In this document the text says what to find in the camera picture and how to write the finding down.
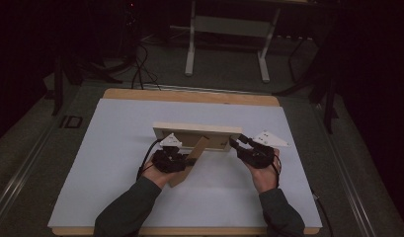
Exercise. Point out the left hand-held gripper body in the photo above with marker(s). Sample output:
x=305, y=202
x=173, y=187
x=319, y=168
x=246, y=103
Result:
x=168, y=161

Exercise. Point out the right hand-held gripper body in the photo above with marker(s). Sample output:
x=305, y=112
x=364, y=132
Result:
x=260, y=156

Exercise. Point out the person's left hand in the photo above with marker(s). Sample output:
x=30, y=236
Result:
x=156, y=176

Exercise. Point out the person's right hand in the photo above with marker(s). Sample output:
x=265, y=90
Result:
x=263, y=177

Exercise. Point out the white table board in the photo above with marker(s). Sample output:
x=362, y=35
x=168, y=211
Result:
x=123, y=131

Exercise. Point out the black metal stand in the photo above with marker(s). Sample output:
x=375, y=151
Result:
x=58, y=85
x=330, y=105

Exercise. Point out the black floor socket plate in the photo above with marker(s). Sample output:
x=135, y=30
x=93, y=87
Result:
x=71, y=121

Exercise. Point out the metal floor rail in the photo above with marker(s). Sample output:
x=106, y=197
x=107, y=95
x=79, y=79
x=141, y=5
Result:
x=357, y=184
x=18, y=177

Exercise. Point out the white metal desk frame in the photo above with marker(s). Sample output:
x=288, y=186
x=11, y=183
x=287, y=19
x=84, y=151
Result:
x=190, y=49

